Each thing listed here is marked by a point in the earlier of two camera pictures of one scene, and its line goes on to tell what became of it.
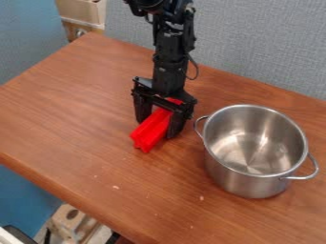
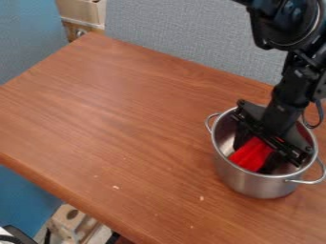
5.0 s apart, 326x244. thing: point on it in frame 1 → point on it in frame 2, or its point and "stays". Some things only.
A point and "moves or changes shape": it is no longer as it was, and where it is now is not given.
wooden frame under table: x=71 y=227 stays
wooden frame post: x=81 y=16 stays
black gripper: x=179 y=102 → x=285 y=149
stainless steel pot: x=256 y=148 moves or changes shape
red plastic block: x=152 y=130 → x=252 y=154
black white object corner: x=12 y=235 stays
